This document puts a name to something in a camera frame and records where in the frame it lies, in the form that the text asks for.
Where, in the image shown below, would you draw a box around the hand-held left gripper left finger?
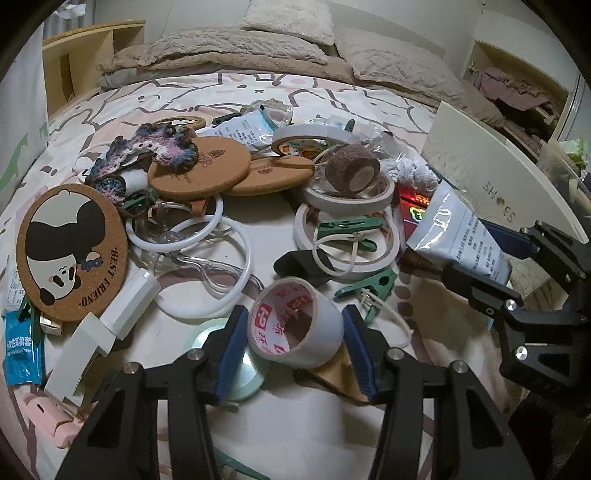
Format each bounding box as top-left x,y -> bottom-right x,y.
55,305 -> 250,480

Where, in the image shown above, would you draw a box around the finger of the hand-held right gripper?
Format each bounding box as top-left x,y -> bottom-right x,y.
480,220 -> 591,298
441,264 -> 527,324

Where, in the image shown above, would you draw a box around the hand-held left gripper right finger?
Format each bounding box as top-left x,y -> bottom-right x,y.
341,305 -> 536,480

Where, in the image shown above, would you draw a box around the white blue medicine sachet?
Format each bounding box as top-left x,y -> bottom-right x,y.
406,182 -> 513,289

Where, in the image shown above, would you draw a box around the clear tape roll red core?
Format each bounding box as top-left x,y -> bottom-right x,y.
247,277 -> 345,367

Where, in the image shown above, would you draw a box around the white shoe box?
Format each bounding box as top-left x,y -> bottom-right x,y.
422,100 -> 589,245

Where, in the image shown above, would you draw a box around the wooden square card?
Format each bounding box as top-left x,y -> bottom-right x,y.
307,346 -> 370,404

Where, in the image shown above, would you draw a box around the mint green tape roll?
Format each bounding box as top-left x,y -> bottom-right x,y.
189,318 -> 271,402

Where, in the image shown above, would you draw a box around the green clothes peg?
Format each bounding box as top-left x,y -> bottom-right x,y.
335,270 -> 399,319
121,189 -> 158,215
316,218 -> 384,252
16,298 -> 40,333

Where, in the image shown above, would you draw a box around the clear plastic glasses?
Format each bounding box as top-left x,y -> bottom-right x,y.
139,231 -> 243,301

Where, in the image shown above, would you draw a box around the clear storage bin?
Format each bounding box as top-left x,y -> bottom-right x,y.
536,138 -> 591,204

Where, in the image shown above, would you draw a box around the red cigarette pack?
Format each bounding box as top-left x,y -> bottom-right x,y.
394,185 -> 439,241

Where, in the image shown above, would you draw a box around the small black box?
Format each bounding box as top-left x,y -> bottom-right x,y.
274,250 -> 335,288

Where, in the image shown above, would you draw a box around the white plastic case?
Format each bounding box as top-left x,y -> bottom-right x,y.
99,270 -> 161,342

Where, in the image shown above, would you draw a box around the green snack packets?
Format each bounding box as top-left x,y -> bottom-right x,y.
558,138 -> 587,167

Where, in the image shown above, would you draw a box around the white crochet piece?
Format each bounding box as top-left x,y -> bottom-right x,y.
383,154 -> 439,190

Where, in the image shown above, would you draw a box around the wide white tape roll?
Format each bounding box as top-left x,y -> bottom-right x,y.
302,173 -> 395,213

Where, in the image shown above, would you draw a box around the pile of clothes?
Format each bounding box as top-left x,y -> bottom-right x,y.
466,67 -> 566,121

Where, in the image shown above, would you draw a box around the brown bandage roll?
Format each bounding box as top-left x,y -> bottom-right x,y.
324,145 -> 382,197

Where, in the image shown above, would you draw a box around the round cork coaster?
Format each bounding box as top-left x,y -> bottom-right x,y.
148,136 -> 252,204

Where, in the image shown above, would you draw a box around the pink plastic clip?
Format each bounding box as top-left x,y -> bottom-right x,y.
23,392 -> 88,448

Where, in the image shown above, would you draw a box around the panda cork coaster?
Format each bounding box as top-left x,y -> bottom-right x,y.
16,184 -> 129,321

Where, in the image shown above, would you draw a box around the blue packet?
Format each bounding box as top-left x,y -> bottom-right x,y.
2,311 -> 47,386

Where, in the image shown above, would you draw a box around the beige textured pillow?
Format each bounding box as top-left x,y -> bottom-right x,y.
335,28 -> 467,100

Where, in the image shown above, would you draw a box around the small white printed sachet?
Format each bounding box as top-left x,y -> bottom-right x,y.
215,112 -> 273,151

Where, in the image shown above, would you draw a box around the white double-sided tape roll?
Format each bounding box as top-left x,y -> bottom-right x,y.
271,124 -> 346,160

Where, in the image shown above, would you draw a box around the clear plastic bag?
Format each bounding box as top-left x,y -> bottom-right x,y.
252,99 -> 294,127

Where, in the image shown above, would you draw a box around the beige textured blanket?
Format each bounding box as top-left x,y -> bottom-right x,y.
99,28 -> 329,75

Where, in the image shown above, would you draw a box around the fluffy cream pillow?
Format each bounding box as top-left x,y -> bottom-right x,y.
240,0 -> 335,46

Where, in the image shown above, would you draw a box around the wooden headboard shelf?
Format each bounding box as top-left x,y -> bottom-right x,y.
41,21 -> 146,118

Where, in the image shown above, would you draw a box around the grey curtain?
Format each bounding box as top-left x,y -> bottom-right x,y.
44,0 -> 98,19

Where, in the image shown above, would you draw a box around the white plastic ring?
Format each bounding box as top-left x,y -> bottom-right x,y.
152,219 -> 256,320
126,193 -> 225,254

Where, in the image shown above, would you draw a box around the thin white tape ring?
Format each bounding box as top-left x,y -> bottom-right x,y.
294,198 -> 402,278

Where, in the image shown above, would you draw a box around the cork coaster with handle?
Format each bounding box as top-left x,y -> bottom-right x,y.
226,154 -> 317,197

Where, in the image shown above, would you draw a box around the wooden wall niche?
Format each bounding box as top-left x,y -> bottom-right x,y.
464,39 -> 573,153

